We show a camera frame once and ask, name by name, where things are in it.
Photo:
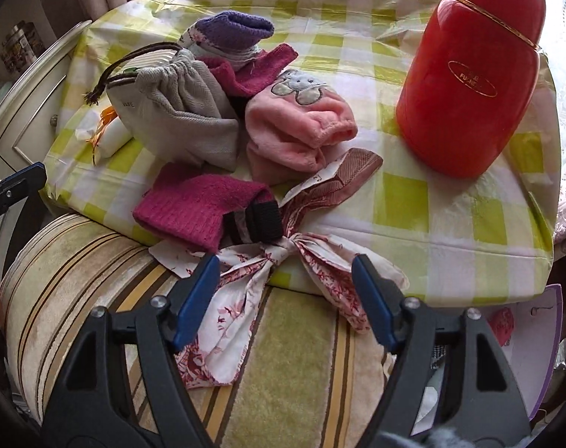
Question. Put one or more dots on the red floral white cloth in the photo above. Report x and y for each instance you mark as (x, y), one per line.
(236, 289)

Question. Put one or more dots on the pink plush elephant garment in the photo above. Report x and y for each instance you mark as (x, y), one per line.
(287, 121)

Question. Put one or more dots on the green checked plastic tablecloth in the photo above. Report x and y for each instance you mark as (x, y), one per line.
(451, 224)

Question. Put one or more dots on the purple and white sock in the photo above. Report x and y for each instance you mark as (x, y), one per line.
(236, 25)

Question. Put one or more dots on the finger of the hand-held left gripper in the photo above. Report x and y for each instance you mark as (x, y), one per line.
(16, 182)

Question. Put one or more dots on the red thermos flask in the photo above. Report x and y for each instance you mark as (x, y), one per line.
(465, 79)

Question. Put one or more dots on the black elastic band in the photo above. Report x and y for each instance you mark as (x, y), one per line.
(264, 224)

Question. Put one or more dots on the white paper with purple edge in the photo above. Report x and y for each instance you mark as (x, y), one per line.
(535, 326)

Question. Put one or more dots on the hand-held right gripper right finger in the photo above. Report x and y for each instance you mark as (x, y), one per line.
(371, 298)

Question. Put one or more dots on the magenta knitted sock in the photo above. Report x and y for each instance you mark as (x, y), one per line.
(189, 205)
(264, 70)

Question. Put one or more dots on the white roll with orange ribbon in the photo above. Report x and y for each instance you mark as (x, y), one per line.
(114, 137)

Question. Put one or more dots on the metal tin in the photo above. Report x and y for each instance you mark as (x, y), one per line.
(21, 46)

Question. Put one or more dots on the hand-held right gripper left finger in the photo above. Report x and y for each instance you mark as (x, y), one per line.
(196, 298)

